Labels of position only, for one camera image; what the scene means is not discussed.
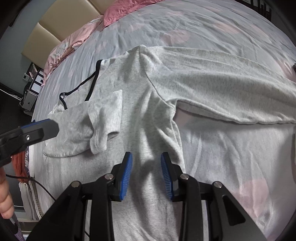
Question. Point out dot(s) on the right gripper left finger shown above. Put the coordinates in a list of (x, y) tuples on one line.
[(86, 208)]

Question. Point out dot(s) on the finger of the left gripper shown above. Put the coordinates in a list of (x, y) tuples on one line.
[(17, 140)]

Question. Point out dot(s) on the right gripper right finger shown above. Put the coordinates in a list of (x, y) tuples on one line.
[(226, 218)]

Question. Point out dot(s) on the grey t-shirt black collar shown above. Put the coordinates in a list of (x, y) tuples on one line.
[(219, 116)]

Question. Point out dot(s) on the person's left hand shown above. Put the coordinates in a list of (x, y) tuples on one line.
[(6, 201)]

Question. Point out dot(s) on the orange folded fleece garment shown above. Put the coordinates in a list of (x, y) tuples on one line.
[(18, 163)]

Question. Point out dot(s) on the floral dark folded garment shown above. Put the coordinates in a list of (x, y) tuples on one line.
[(26, 161)]

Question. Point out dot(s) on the white folded garment stack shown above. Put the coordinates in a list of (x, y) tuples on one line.
[(30, 201)]

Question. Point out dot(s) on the left white black nightstand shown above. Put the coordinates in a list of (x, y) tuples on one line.
[(34, 77)]

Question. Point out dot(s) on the white black nightstand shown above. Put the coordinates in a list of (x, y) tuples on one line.
[(259, 6), (34, 77)]

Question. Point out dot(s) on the purple fleece sleeve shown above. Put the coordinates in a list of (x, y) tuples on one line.
[(16, 228)]

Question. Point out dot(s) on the grey pink dotted bedsheet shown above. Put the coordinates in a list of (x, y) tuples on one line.
[(221, 26)]

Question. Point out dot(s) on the light pink pillow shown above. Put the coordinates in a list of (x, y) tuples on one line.
[(69, 45)]

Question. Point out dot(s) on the beige padded headboard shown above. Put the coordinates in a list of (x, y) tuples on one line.
[(61, 19)]

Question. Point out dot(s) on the dark pink pillow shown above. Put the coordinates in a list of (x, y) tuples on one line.
[(121, 8)]

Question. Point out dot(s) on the right white black nightstand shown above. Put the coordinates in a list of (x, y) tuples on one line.
[(259, 6)]

